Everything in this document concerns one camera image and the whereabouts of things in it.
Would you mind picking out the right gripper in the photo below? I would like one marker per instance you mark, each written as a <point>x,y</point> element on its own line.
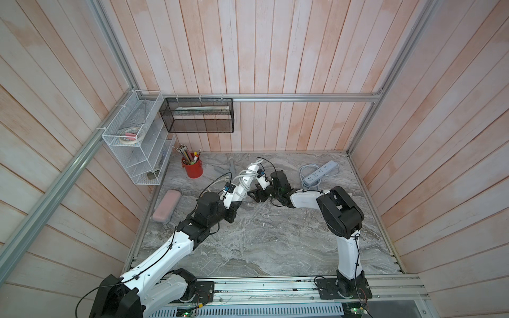
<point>258,193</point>

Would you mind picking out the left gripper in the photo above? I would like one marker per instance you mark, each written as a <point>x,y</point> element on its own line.
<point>232,211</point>

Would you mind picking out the white power strip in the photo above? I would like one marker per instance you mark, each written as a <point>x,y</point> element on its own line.
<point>246,178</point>

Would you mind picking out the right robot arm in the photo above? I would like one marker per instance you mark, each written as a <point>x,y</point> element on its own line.
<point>341,214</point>

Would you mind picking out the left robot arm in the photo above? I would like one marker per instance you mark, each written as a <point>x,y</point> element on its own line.
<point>167,246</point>

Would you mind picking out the grey power strip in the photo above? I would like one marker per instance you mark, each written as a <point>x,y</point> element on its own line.
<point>314,179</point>

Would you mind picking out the red metal pencil cup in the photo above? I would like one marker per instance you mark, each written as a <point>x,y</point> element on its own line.
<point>193,167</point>

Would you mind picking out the pink case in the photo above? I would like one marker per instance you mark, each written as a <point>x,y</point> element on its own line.
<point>164,211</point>

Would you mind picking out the pencils and pens bundle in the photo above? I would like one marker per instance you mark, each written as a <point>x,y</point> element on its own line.
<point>189,157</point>

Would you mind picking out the tape roll on shelf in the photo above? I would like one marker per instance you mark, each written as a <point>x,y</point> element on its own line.
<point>131,136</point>

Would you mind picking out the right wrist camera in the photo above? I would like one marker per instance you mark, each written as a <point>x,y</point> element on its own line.
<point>262,179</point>

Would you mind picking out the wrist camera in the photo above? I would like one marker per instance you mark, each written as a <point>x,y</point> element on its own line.
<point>228,194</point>
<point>262,179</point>

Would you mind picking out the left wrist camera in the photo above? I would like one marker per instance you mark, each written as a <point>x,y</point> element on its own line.
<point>228,194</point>

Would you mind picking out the black mesh wall basket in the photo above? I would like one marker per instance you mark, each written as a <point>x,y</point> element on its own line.
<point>198,115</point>

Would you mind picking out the white wire mesh shelf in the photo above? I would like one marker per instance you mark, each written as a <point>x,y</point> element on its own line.
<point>145,162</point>

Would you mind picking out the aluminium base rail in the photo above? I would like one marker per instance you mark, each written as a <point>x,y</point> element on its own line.
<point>293,297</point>

